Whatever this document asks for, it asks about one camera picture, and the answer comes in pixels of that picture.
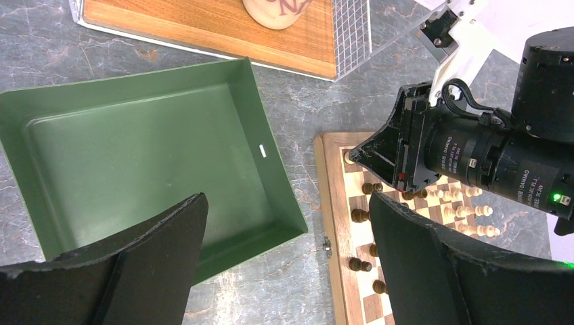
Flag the metal board clasp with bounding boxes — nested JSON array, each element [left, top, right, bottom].
[[322, 236, 332, 259]]

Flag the green plastic tray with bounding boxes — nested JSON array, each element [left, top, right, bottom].
[[1, 58, 308, 282]]

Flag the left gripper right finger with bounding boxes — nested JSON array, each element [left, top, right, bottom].
[[369, 193, 573, 324]]

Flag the white wire wooden shelf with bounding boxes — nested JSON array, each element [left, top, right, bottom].
[[70, 1, 425, 81]]

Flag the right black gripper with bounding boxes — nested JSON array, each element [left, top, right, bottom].
[[349, 82, 573, 220]]

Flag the cream lotion bottle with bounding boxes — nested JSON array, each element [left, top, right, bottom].
[[242, 0, 313, 30]]

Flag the wooden chess board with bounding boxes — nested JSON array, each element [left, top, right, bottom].
[[313, 131, 481, 325]]

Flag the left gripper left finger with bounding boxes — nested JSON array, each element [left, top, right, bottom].
[[1, 193, 208, 324]]

